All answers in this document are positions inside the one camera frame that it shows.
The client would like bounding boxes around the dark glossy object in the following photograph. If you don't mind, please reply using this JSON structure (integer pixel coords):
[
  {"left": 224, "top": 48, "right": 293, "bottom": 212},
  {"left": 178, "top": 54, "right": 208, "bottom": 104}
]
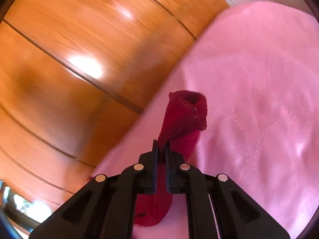
[{"left": 0, "top": 179, "right": 54, "bottom": 232}]

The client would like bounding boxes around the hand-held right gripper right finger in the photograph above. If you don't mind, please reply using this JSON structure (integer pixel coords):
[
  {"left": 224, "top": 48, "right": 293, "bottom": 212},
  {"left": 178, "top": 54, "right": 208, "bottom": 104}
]
[{"left": 164, "top": 140, "right": 291, "bottom": 239}]

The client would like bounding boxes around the wooden panelled headboard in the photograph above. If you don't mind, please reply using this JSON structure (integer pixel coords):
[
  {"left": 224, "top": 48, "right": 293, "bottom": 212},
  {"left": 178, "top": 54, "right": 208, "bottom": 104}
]
[{"left": 0, "top": 0, "right": 231, "bottom": 236}]

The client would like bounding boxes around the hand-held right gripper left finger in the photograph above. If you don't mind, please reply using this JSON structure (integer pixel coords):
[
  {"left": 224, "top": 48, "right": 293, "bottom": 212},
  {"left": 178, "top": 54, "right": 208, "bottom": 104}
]
[{"left": 29, "top": 139, "right": 159, "bottom": 239}]

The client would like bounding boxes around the pink patterned bedsheet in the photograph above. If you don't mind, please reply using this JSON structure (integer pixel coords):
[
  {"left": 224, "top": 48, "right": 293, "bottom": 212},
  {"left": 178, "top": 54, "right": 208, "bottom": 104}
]
[{"left": 93, "top": 0, "right": 318, "bottom": 239}]

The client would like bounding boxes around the dark red cloth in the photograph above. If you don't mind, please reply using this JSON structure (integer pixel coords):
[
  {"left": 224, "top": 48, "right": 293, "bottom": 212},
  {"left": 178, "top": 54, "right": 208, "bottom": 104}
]
[{"left": 134, "top": 90, "right": 208, "bottom": 227}]

